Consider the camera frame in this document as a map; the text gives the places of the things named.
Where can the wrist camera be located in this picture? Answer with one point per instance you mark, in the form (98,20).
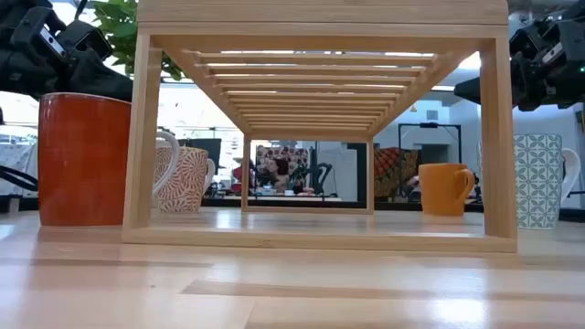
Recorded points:
(89,39)
(528,41)

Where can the white mug teal tile pattern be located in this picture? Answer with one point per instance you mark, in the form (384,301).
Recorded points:
(539,183)

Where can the white mug red floral pattern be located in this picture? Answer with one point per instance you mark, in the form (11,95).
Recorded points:
(187,183)

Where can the green potted plant white pot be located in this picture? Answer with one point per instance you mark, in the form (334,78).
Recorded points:
(121,27)

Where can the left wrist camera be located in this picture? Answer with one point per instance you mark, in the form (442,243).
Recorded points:
(89,39)

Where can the black metal frame stand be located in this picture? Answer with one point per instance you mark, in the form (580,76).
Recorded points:
(429,124)

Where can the person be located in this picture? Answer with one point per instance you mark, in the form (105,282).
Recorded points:
(276,172)

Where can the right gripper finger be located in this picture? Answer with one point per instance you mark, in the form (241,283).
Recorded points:
(493,91)

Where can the orange patterned cloth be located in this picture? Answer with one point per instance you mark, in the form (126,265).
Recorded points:
(393,169)

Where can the plain orange mug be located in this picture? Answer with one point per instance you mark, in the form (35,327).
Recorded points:
(441,189)

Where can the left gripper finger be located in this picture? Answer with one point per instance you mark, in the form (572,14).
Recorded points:
(105,80)

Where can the wooden slatted rack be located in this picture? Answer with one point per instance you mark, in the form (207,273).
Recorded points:
(315,13)

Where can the small black robot arm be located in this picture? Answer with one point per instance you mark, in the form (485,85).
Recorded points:
(317,176)

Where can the black monitor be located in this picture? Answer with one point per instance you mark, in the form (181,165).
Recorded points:
(208,153)

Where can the colourful patterned cloth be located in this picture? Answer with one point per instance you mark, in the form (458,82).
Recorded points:
(297,155)

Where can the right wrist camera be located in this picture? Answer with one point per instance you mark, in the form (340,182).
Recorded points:
(528,41)

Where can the black aluminium table frame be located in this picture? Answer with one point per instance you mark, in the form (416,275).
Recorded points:
(393,206)

